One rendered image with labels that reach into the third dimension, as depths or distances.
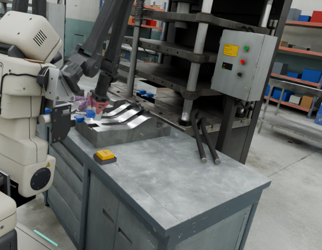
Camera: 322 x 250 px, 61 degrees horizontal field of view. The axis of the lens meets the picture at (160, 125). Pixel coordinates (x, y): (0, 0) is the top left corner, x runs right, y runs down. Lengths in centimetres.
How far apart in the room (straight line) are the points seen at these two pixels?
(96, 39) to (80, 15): 823
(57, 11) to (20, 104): 469
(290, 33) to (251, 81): 641
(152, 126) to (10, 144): 73
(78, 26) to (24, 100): 822
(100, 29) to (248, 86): 99
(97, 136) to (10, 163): 39
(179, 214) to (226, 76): 107
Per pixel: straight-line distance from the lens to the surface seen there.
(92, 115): 139
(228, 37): 185
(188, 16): 207
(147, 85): 232
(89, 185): 153
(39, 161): 126
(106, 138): 141
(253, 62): 174
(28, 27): 112
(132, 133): 149
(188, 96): 186
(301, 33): 802
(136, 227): 122
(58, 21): 577
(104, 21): 111
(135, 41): 242
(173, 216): 101
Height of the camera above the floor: 141
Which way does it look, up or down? 19 degrees down
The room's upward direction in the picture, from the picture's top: 9 degrees clockwise
